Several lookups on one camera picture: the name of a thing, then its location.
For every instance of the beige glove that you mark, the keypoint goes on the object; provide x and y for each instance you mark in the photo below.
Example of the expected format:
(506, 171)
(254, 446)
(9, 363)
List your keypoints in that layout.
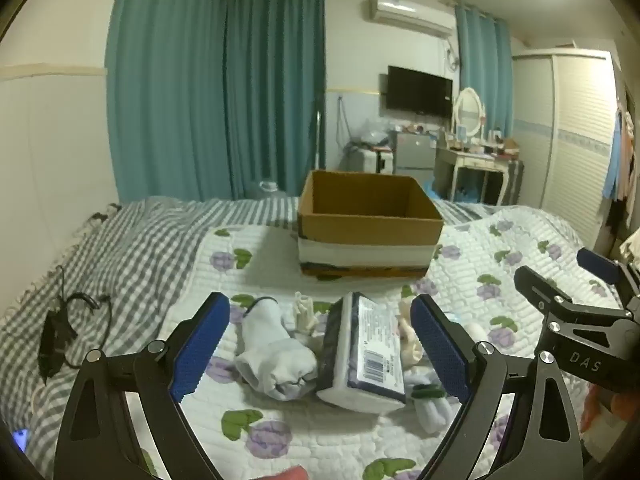
(306, 317)

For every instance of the white air conditioner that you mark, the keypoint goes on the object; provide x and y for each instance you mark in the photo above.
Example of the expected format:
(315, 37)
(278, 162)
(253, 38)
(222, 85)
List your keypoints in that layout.
(407, 12)

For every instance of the black wall television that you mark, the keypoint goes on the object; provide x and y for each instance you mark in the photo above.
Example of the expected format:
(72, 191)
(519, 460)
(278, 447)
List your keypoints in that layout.
(419, 91)

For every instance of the white oval vanity mirror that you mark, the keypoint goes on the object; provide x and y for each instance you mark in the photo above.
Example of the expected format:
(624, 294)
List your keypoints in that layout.
(469, 110)

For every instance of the white socks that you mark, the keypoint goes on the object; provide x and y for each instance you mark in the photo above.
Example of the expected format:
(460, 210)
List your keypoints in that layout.
(272, 355)

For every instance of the white floral quilt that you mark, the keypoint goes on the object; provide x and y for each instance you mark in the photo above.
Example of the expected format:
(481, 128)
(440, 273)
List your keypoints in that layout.
(280, 265)

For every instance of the beige sock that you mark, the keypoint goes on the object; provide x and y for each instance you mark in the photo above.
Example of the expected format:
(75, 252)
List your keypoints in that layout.
(410, 342)

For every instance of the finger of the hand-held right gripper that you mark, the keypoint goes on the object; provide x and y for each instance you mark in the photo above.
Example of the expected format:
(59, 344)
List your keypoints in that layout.
(537, 287)
(597, 264)

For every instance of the phone with lit screen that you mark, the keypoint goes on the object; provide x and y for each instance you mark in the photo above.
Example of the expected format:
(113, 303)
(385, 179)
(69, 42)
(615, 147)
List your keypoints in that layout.
(21, 439)

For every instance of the narrow teal curtain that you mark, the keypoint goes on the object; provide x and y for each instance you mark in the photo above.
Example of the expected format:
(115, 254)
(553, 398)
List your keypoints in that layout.
(482, 70)

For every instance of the blue white tissue pack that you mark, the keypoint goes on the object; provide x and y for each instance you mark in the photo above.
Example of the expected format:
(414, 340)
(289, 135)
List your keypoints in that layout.
(370, 345)

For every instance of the white louvred wardrobe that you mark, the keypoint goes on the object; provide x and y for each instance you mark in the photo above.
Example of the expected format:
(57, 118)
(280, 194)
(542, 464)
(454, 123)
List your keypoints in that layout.
(565, 145)

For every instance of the person's right hand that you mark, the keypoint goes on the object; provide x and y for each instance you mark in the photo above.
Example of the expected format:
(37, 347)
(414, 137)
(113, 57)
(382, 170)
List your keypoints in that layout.
(607, 417)

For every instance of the hanging clothes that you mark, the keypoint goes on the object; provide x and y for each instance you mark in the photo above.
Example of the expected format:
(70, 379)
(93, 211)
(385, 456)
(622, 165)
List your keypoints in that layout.
(617, 160)

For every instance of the wide teal curtain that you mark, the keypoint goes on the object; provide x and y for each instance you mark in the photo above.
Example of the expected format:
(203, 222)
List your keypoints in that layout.
(165, 90)
(275, 90)

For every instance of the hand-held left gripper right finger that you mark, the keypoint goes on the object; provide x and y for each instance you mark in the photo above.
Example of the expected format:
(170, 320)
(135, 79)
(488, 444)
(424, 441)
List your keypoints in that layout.
(440, 350)

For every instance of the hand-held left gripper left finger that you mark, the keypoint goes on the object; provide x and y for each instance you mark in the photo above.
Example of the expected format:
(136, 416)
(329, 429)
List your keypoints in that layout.
(200, 345)

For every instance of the grey mini fridge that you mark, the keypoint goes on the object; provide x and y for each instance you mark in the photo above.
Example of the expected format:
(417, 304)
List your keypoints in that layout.
(412, 155)

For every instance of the clear plastic bag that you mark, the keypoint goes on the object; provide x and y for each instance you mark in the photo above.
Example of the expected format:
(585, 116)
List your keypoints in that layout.
(375, 134)

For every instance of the white sock with green band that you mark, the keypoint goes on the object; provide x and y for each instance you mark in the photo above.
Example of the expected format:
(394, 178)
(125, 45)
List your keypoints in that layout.
(432, 407)

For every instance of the white suitcase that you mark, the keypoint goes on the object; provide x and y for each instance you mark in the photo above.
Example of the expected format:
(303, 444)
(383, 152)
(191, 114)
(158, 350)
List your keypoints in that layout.
(367, 161)

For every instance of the white dressing table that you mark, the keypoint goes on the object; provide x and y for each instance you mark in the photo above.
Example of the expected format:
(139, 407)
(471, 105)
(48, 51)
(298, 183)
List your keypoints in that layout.
(472, 160)

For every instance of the brown cardboard box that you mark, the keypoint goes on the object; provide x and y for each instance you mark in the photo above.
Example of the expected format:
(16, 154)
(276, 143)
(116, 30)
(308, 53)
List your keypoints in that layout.
(370, 232)

